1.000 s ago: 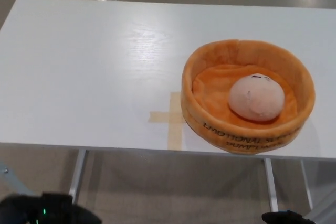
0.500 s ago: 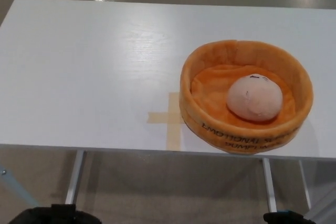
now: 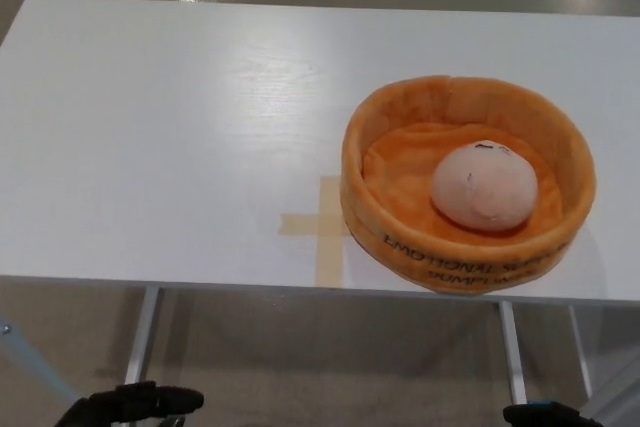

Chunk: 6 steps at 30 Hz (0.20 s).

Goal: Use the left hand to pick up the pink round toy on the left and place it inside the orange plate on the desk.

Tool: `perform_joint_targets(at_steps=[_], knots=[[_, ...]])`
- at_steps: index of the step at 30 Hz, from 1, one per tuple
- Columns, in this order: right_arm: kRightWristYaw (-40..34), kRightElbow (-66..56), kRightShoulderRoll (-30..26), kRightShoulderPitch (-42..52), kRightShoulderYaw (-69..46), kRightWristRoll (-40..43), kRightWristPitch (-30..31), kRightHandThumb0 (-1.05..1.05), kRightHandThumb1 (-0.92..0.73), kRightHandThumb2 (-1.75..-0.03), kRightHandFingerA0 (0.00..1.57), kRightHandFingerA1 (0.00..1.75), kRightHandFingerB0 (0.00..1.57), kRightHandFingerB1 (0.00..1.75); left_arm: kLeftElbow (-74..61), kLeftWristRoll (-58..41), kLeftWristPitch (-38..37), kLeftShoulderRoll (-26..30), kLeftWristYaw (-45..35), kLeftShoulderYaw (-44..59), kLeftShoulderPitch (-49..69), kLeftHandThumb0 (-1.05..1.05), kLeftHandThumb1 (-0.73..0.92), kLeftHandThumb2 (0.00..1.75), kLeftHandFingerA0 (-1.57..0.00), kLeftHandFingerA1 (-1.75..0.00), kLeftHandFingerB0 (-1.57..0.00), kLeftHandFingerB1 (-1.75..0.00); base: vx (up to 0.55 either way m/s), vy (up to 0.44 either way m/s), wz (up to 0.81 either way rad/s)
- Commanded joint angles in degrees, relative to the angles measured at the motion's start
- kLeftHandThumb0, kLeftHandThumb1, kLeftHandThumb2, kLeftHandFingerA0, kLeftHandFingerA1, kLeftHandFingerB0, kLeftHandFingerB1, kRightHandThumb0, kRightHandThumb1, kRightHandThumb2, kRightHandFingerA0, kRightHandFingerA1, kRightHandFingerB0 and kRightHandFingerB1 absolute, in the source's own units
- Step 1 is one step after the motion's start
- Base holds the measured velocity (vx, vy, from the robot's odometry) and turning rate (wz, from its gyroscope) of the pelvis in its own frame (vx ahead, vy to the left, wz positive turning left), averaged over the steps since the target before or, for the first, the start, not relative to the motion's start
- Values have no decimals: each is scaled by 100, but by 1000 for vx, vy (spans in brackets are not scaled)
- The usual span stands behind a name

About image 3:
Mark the light blue metal bar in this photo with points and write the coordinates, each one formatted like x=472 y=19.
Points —
x=30 y=362

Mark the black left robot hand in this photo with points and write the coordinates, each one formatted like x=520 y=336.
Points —
x=130 y=404

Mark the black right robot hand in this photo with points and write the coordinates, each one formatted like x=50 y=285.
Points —
x=545 y=417

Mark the pink round plush toy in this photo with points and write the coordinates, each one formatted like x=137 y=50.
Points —
x=482 y=187

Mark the short beige tape strip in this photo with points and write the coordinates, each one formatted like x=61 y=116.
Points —
x=302 y=224

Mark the white metal table leg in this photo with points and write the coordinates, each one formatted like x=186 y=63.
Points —
x=144 y=332
x=513 y=352
x=580 y=347

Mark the orange plush round basket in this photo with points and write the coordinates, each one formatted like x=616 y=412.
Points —
x=400 y=197

